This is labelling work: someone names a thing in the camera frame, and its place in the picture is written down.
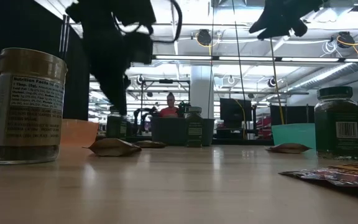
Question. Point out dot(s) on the orange brown spice packet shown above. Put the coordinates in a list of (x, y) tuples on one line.
[(113, 147), (346, 175), (151, 144), (289, 148)]

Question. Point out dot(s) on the black curtain partition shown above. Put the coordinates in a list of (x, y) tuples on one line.
[(26, 25)]

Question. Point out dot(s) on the background black robot arm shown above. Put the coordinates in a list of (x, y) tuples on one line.
[(141, 113)]

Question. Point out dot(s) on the green-lid spice jar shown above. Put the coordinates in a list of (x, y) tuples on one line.
[(337, 124), (194, 129), (115, 128)]

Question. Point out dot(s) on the red storage cabinet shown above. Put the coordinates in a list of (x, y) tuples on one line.
[(263, 130)]

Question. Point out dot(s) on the long ceiling light bar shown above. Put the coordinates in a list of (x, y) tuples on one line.
[(182, 58)]

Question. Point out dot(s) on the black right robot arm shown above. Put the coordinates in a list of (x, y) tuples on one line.
[(315, 2)]

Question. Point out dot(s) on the white structural column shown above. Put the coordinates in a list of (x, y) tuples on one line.
[(201, 90)]

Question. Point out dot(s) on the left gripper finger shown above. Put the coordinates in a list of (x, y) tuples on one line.
[(115, 93)]

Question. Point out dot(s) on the gold-lid spice jar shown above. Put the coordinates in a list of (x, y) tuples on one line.
[(30, 109)]

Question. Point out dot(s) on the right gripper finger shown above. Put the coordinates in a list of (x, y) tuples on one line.
[(270, 25)]

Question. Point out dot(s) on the black monitor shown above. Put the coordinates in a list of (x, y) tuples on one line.
[(233, 110)]

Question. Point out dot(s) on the orange plastic bin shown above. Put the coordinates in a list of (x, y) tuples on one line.
[(79, 132)]

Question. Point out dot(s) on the blue-grey plastic bin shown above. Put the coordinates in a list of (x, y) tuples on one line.
[(169, 130)]

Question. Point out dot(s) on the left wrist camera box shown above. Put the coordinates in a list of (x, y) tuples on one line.
[(140, 48)]

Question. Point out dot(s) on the person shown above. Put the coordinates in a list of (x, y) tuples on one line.
[(168, 112)]

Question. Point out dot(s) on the teal plastic bin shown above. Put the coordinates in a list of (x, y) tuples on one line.
[(294, 133)]

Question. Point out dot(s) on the silver ventilation duct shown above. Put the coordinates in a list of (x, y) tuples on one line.
[(331, 74)]

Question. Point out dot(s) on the black metal frame station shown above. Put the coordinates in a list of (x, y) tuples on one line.
[(166, 81)]

